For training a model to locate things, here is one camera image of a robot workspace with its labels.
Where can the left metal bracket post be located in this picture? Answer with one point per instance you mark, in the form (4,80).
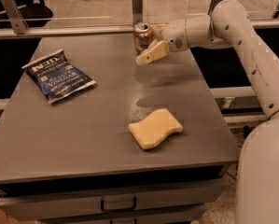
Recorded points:
(16,20)

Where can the grey drawer with black handle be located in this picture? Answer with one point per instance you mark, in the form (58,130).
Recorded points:
(108,201)

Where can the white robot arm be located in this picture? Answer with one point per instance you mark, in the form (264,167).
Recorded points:
(257,188)

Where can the yellow sponge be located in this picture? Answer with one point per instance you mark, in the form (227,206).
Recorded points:
(155,128)

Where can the middle metal bracket post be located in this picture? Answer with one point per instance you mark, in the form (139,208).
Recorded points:
(137,6)

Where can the black office chair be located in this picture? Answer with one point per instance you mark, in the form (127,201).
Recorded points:
(19,5)

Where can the blue potato chip bag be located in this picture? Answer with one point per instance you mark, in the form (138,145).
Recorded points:
(56,77)

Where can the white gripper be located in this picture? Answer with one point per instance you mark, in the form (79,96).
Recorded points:
(174,34)

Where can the orange soda can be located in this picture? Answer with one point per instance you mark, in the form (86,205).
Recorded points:
(143,36)

